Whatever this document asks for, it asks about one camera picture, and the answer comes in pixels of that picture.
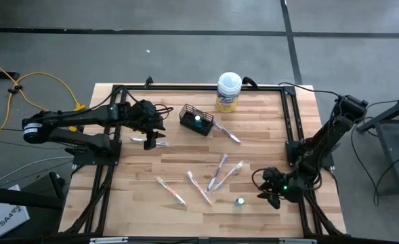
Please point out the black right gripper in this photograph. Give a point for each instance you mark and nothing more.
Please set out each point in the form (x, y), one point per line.
(273, 181)

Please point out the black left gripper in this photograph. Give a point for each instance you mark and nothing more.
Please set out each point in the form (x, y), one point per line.
(146, 115)

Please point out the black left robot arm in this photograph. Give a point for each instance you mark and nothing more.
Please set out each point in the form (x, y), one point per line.
(70, 118)

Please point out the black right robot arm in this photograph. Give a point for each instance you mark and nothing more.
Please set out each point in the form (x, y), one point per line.
(324, 142)

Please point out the Lysol wipes canister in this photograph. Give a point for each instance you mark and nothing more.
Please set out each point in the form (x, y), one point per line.
(229, 88)

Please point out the grey metal stand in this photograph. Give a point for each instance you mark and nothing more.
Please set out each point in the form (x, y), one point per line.
(392, 159)

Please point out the dark floor stand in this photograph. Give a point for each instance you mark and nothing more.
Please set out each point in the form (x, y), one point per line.
(16, 198)

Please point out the black floor bar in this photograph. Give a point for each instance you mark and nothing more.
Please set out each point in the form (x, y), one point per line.
(2, 75)

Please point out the white printed box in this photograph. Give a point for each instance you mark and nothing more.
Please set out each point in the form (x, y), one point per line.
(2, 217)

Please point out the white frame bracket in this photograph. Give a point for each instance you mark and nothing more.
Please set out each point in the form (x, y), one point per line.
(297, 241)
(109, 240)

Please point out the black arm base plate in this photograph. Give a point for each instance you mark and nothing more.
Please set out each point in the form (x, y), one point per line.
(94, 159)
(291, 149)

